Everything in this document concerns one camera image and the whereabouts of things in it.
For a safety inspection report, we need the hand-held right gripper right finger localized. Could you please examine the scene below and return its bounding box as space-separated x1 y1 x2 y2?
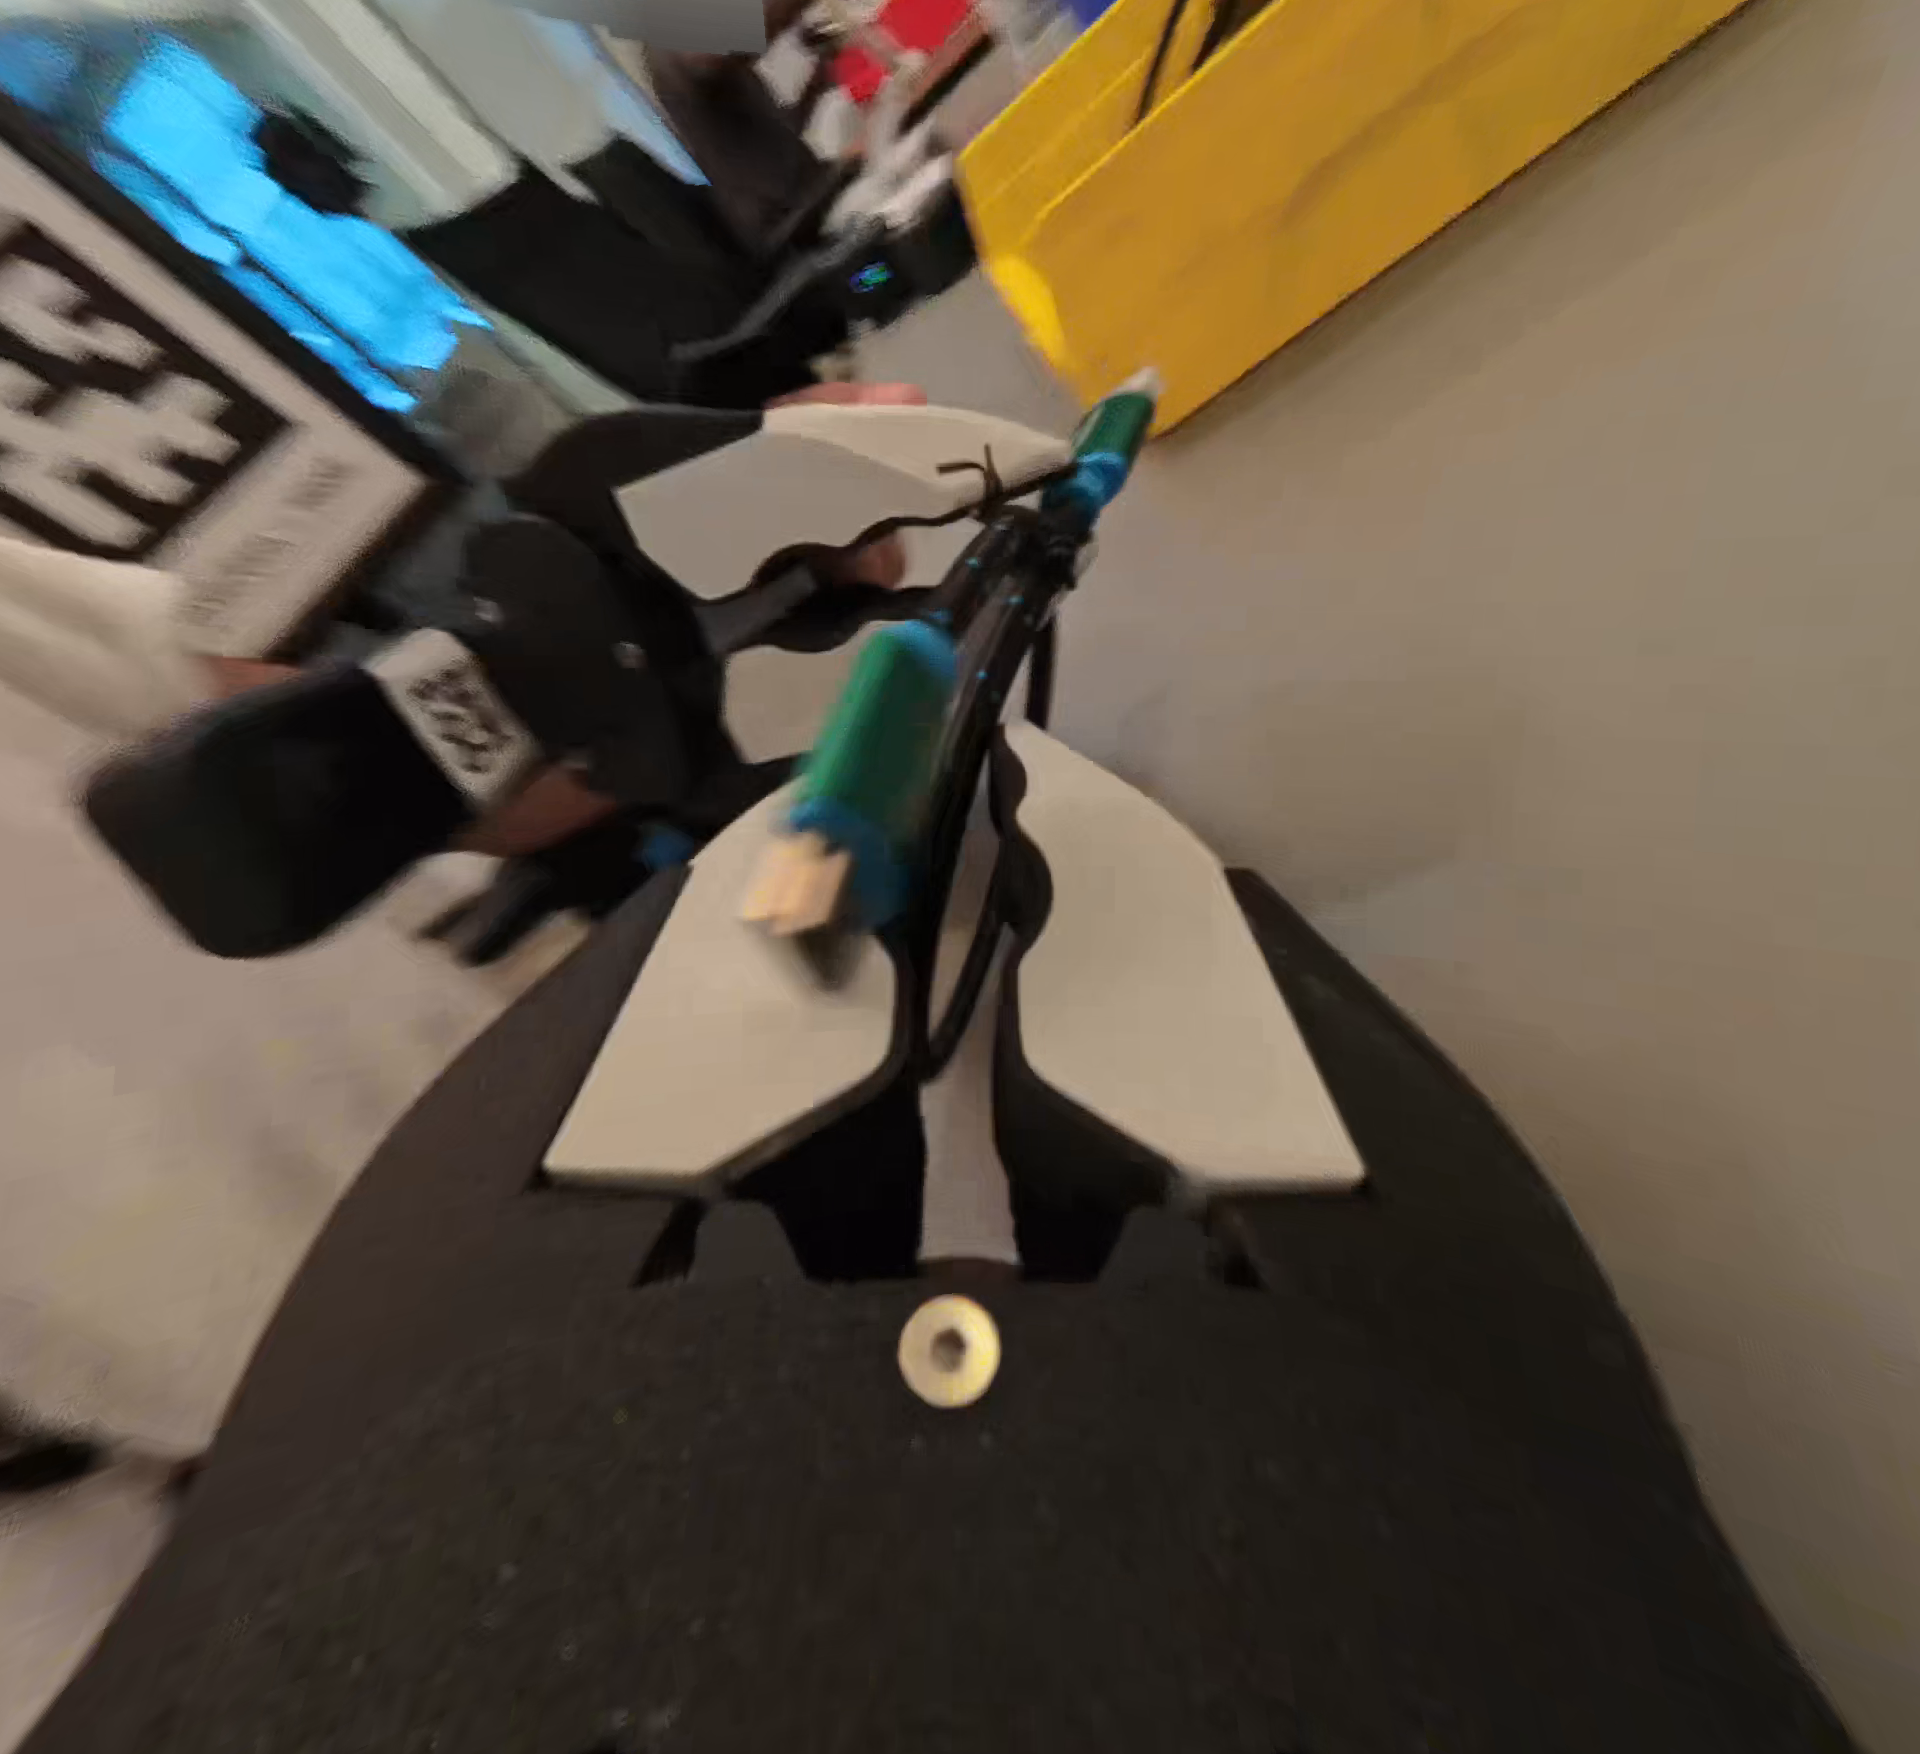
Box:
986 723 1370 1195

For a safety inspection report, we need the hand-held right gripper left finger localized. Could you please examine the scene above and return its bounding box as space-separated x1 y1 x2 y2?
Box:
543 795 925 1193

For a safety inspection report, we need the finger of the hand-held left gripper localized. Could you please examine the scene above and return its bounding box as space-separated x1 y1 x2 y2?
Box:
693 576 945 659
612 404 1077 605

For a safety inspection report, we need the black cable with green connectors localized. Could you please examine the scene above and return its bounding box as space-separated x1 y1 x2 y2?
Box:
739 372 1164 1081

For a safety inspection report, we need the person's left hand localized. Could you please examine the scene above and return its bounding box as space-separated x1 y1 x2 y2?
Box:
773 377 932 589

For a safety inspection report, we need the red object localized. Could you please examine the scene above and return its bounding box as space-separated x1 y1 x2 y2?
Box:
833 0 992 104

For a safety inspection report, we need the yellow plastic bin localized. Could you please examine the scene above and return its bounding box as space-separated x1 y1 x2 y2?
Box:
958 0 1904 440

